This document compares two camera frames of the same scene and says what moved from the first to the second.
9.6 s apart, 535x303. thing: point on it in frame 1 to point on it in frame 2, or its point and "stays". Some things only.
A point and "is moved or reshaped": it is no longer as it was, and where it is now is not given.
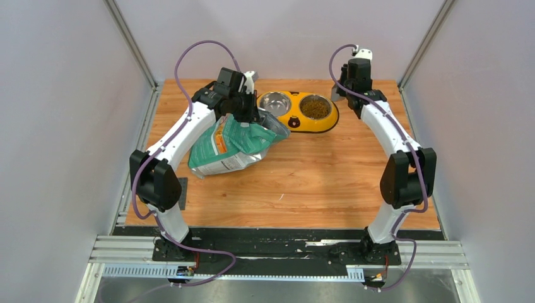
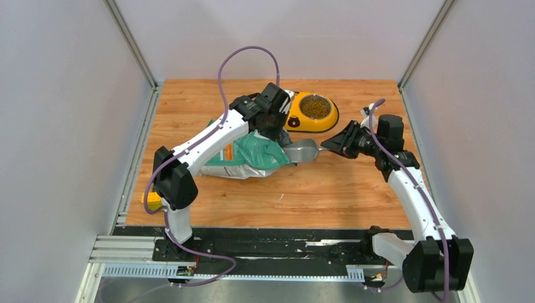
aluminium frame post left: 130,41 stays
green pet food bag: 223,145 is moved or reshaped
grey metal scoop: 334,96 to 304,150
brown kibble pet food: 315,108 stays
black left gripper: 251,115 to 275,135
